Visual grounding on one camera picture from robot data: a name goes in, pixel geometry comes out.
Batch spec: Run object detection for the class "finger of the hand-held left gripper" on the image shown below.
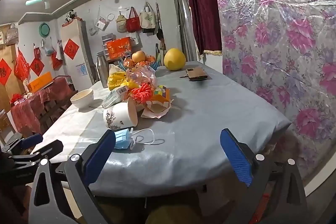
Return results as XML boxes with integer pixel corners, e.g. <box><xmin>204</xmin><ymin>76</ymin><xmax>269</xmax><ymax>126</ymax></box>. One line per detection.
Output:
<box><xmin>8</xmin><ymin>139</ymin><xmax>64</xmax><ymax>165</ymax></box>
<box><xmin>1</xmin><ymin>133</ymin><xmax>44</xmax><ymax>153</ymax></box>

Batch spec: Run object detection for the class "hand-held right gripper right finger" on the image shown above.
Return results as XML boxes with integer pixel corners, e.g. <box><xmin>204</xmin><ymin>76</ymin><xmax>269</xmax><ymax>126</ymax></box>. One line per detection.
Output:
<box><xmin>220</xmin><ymin>128</ymin><xmax>308</xmax><ymax>224</ymax></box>

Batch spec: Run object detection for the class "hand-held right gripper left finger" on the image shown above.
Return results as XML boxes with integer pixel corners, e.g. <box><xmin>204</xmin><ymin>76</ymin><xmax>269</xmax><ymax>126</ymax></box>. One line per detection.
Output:
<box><xmin>28</xmin><ymin>130</ymin><xmax>116</xmax><ymax>224</ymax></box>

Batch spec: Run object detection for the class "blue face mask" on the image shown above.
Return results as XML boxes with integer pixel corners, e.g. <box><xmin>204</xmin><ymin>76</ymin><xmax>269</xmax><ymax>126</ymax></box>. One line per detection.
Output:
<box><xmin>114</xmin><ymin>128</ymin><xmax>164</xmax><ymax>150</ymax></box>

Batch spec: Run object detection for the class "red silver snack wrapper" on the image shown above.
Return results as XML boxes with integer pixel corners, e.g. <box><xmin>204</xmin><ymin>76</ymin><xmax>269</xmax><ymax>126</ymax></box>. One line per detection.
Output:
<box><xmin>125</xmin><ymin>66</ymin><xmax>157</xmax><ymax>88</ymax></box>

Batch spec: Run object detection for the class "red covered side table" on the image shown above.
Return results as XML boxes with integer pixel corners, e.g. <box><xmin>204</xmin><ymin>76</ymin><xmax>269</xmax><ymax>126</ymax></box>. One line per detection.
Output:
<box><xmin>10</xmin><ymin>76</ymin><xmax>74</xmax><ymax>135</ymax></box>

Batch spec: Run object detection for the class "white floral cup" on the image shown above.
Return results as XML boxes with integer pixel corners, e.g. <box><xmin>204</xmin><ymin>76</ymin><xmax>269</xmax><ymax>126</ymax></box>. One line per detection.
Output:
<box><xmin>103</xmin><ymin>99</ymin><xmax>138</xmax><ymax>130</ymax></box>

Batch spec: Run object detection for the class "light blue tablecloth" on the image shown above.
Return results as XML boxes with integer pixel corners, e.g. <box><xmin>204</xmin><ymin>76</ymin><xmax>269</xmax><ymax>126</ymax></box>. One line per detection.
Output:
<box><xmin>34</xmin><ymin>65</ymin><xmax>292</xmax><ymax>198</ymax></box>

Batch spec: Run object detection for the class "white teal carton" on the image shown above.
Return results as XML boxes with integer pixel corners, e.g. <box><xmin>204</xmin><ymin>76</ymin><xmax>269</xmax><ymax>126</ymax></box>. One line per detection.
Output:
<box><xmin>102</xmin><ymin>86</ymin><xmax>129</xmax><ymax>109</ymax></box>

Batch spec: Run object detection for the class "white bowl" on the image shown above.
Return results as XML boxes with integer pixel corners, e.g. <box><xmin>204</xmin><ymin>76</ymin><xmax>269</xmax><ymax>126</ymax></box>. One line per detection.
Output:
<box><xmin>70</xmin><ymin>89</ymin><xmax>94</xmax><ymax>109</ymax></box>

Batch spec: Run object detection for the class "orange cardboard box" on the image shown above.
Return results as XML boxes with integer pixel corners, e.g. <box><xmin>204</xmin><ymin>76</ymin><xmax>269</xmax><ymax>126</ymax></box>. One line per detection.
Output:
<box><xmin>26</xmin><ymin>72</ymin><xmax>52</xmax><ymax>92</ymax></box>

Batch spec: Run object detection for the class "beige paper wrapper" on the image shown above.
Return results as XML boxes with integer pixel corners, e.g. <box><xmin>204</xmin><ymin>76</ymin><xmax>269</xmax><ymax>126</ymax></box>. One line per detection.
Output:
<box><xmin>141</xmin><ymin>102</ymin><xmax>174</xmax><ymax>119</ymax></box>

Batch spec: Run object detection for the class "red diamond paper decoration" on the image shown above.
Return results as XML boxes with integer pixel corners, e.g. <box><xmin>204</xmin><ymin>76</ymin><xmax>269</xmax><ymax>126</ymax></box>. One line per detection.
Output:
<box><xmin>63</xmin><ymin>39</ymin><xmax>80</xmax><ymax>60</ymax></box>
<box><xmin>0</xmin><ymin>58</ymin><xmax>12</xmax><ymax>86</ymax></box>
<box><xmin>29</xmin><ymin>57</ymin><xmax>45</xmax><ymax>77</ymax></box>

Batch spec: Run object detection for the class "red net bag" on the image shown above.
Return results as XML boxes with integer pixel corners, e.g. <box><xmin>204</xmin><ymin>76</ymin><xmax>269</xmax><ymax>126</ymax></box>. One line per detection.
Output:
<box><xmin>129</xmin><ymin>82</ymin><xmax>153</xmax><ymax>105</ymax></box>

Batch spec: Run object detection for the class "red plastic bag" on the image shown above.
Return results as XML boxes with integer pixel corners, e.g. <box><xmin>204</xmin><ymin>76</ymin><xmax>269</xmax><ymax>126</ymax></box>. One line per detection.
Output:
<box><xmin>14</xmin><ymin>48</ymin><xmax>30</xmax><ymax>81</ymax></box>

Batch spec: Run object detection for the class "yellow plastic bag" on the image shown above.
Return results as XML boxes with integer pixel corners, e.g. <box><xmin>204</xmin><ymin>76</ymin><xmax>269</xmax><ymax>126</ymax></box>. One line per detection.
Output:
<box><xmin>108</xmin><ymin>64</ymin><xmax>132</xmax><ymax>90</ymax></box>

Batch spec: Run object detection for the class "orange snack wrapper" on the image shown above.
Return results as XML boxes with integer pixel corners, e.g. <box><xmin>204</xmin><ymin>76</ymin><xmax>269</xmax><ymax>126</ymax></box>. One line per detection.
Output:
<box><xmin>146</xmin><ymin>85</ymin><xmax>171</xmax><ymax>109</ymax></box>

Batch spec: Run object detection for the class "steel thermos flask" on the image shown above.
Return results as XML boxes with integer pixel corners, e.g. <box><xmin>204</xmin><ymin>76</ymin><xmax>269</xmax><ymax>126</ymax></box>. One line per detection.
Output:
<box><xmin>96</xmin><ymin>55</ymin><xmax>110</xmax><ymax>88</ymax></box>

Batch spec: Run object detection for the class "olive yellow cloth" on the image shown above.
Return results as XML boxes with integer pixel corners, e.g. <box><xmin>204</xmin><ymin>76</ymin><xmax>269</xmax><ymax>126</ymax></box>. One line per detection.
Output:
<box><xmin>147</xmin><ymin>204</ymin><xmax>202</xmax><ymax>224</ymax></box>

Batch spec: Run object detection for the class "brown cardboard piece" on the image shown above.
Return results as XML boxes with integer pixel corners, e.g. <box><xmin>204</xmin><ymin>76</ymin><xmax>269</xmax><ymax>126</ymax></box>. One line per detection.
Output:
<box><xmin>180</xmin><ymin>67</ymin><xmax>213</xmax><ymax>82</ymax></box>

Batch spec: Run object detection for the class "blue fruit basket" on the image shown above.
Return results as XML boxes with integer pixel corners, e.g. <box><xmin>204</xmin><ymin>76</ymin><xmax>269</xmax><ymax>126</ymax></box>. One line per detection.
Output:
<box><xmin>117</xmin><ymin>56</ymin><xmax>160</xmax><ymax>73</ymax></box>

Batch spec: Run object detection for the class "yellow pear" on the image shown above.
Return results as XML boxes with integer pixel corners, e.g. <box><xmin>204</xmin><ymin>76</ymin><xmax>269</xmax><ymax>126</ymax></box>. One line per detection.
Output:
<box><xmin>131</xmin><ymin>50</ymin><xmax>146</xmax><ymax>64</ymax></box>

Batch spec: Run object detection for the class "orange gift box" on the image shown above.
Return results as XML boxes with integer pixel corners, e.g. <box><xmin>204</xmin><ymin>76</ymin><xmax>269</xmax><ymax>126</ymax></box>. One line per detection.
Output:
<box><xmin>106</xmin><ymin>37</ymin><xmax>132</xmax><ymax>60</ymax></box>

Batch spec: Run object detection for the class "yellow pomelo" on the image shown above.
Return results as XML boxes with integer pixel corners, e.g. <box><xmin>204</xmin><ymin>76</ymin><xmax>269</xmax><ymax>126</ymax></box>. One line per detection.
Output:
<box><xmin>164</xmin><ymin>48</ymin><xmax>186</xmax><ymax>71</ymax></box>

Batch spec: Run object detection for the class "white fridge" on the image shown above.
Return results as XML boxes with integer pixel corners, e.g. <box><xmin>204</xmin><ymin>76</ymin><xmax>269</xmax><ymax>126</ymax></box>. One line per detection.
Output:
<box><xmin>60</xmin><ymin>20</ymin><xmax>95</xmax><ymax>90</ymax></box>

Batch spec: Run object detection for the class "floral wrapped mattress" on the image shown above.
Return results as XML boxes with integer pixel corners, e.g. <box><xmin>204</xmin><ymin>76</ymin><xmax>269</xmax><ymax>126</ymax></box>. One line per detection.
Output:
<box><xmin>205</xmin><ymin>0</ymin><xmax>336</xmax><ymax>182</ymax></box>

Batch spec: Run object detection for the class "clear plastic package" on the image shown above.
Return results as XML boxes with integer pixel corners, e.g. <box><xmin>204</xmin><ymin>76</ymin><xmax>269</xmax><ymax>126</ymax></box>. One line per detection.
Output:
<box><xmin>95</xmin><ymin>13</ymin><xmax>111</xmax><ymax>31</ymax></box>

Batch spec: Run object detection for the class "beige hanging bag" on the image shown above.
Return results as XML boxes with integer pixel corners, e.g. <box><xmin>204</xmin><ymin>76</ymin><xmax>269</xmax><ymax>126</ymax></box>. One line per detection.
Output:
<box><xmin>116</xmin><ymin>11</ymin><xmax>128</xmax><ymax>31</ymax></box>

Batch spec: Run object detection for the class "red tote bag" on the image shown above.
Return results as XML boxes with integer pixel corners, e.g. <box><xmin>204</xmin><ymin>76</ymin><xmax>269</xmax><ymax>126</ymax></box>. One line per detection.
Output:
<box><xmin>126</xmin><ymin>7</ymin><xmax>142</xmax><ymax>33</ymax></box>

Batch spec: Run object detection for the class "white tote bag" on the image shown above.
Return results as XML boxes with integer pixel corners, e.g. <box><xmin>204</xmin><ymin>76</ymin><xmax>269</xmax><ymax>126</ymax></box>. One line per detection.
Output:
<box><xmin>139</xmin><ymin>2</ymin><xmax>156</xmax><ymax>33</ymax></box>

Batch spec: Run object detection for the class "maroon curtain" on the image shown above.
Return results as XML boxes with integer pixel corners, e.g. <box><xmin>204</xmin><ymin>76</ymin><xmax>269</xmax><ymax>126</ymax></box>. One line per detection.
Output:
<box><xmin>185</xmin><ymin>0</ymin><xmax>223</xmax><ymax>56</ymax></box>

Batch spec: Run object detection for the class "green wall basin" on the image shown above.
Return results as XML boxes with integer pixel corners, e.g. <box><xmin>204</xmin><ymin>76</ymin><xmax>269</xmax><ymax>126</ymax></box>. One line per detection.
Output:
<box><xmin>39</xmin><ymin>22</ymin><xmax>51</xmax><ymax>38</ymax></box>

